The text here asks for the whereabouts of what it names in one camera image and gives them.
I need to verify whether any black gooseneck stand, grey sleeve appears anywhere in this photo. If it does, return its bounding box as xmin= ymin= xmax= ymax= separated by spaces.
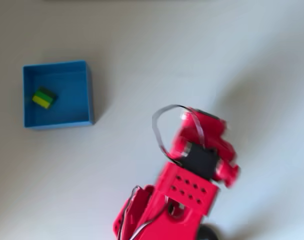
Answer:
xmin=198 ymin=223 xmax=219 ymax=240

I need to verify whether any white servo cable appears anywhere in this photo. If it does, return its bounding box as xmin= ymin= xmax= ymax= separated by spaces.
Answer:
xmin=151 ymin=104 xmax=208 ymax=166

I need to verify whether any blue box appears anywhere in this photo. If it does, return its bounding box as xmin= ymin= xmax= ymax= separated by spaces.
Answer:
xmin=22 ymin=59 xmax=96 ymax=131

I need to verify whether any green and yellow brick block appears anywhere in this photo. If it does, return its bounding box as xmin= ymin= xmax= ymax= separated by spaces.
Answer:
xmin=31 ymin=86 xmax=59 ymax=110

